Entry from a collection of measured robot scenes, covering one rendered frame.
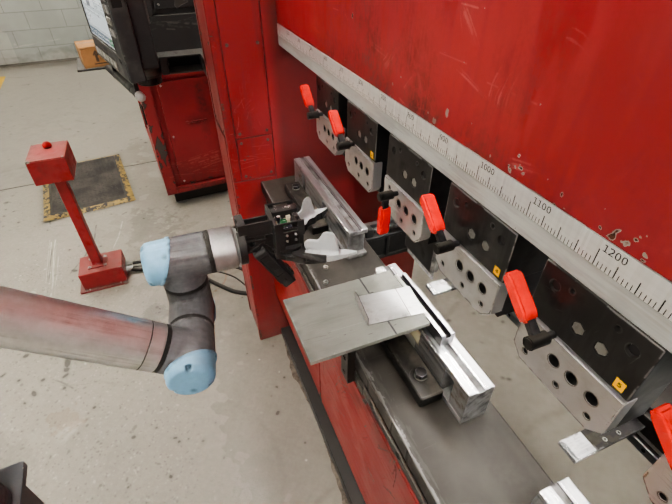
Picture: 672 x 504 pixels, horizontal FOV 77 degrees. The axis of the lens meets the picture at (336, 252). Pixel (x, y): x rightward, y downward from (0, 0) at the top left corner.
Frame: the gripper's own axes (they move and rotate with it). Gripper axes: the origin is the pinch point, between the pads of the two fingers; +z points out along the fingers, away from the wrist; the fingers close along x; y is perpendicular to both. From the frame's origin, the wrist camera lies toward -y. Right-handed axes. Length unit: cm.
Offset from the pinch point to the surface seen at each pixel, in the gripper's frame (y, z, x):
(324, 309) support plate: -18.2, -4.3, -1.7
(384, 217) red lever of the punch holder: 1.7, 8.7, -0.5
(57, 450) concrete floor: -120, -96, 55
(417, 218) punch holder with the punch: 5.1, 11.6, -7.3
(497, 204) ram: 18.0, 12.1, -24.0
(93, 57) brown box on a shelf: -17, -58, 221
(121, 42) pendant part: 16, -35, 91
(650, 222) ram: 27, 12, -42
